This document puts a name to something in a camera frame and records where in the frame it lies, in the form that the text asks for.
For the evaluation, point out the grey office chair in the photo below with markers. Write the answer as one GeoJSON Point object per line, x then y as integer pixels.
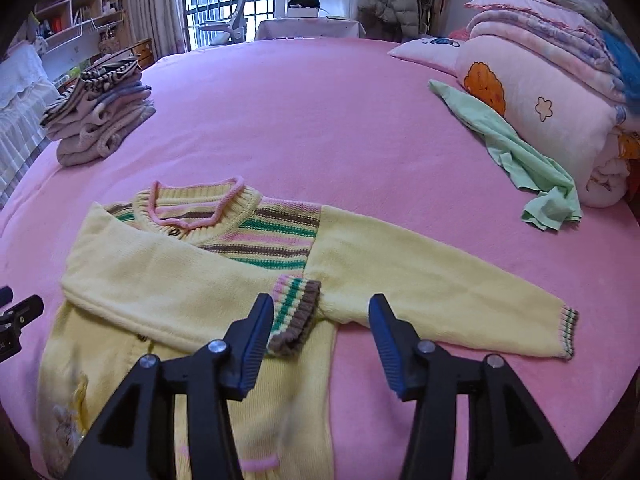
{"type": "Point", "coordinates": [240, 10]}

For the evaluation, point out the folded pink blankets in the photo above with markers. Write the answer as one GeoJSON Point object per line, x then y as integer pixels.
{"type": "Point", "coordinates": [530, 25]}

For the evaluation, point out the stack of folded clothes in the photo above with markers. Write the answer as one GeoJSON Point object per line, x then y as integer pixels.
{"type": "Point", "coordinates": [100, 125]}

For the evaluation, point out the wooden desk with drawers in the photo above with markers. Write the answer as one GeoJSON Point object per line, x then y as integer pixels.
{"type": "Point", "coordinates": [142, 52]}

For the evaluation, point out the grey-green cloth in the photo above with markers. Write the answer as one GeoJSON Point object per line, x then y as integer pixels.
{"type": "Point", "coordinates": [570, 2]}

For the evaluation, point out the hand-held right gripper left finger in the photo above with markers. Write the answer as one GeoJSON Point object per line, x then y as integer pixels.
{"type": "Point", "coordinates": [252, 355]}

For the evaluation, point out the beige floral curtain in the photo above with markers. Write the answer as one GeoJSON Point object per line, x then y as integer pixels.
{"type": "Point", "coordinates": [155, 5]}

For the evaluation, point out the wooden bookshelf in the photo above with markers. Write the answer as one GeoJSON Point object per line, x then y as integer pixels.
{"type": "Point", "coordinates": [75, 0]}

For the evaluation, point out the small table with tablecloth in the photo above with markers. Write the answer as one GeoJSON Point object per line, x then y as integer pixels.
{"type": "Point", "coordinates": [310, 27]}

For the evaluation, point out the light green garment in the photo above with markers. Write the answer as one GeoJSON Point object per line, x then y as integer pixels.
{"type": "Point", "coordinates": [505, 155]}

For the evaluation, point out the blue fluffy cloth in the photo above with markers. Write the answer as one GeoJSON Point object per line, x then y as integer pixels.
{"type": "Point", "coordinates": [622, 65]}

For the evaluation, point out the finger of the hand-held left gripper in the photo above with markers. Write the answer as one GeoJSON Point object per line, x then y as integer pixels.
{"type": "Point", "coordinates": [20, 320]}
{"type": "Point", "coordinates": [5, 296]}

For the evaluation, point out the white box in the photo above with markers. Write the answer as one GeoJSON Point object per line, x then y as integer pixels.
{"type": "Point", "coordinates": [305, 11]}

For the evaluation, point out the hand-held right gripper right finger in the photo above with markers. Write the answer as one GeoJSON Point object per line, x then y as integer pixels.
{"type": "Point", "coordinates": [387, 345]}

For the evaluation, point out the black pouch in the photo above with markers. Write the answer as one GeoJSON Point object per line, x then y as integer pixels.
{"type": "Point", "coordinates": [305, 1]}

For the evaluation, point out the red cushion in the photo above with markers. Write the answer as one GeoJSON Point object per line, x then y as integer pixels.
{"type": "Point", "coordinates": [461, 34]}

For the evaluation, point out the pink printed pillow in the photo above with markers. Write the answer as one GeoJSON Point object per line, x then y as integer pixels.
{"type": "Point", "coordinates": [430, 52]}

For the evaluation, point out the yellow striped knit sweater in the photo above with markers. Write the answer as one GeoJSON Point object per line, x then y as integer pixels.
{"type": "Point", "coordinates": [150, 270]}

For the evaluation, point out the pink bed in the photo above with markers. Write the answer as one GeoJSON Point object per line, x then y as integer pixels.
{"type": "Point", "coordinates": [325, 135]}

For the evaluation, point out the pink cartoon print quilt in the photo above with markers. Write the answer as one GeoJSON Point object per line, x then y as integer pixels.
{"type": "Point", "coordinates": [550, 110]}

